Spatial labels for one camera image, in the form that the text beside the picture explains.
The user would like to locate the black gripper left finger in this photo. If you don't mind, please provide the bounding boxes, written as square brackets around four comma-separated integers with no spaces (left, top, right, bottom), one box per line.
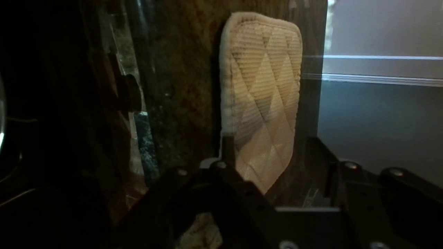
[109,131,279,249]

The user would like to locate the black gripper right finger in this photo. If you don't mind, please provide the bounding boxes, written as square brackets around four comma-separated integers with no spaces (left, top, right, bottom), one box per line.
[304,137,443,249]

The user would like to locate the grey quilted pot holder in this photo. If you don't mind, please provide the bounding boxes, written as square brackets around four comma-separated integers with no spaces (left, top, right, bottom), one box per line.
[217,10,304,196]

